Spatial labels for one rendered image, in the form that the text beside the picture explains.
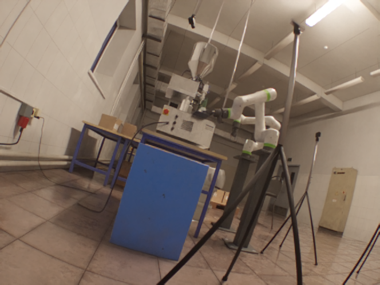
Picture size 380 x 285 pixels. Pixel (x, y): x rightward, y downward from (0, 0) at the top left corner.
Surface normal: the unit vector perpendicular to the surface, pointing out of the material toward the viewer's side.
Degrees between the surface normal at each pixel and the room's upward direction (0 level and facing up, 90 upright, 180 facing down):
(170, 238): 90
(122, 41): 90
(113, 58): 90
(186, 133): 90
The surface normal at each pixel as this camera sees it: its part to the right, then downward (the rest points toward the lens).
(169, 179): 0.20, -0.09
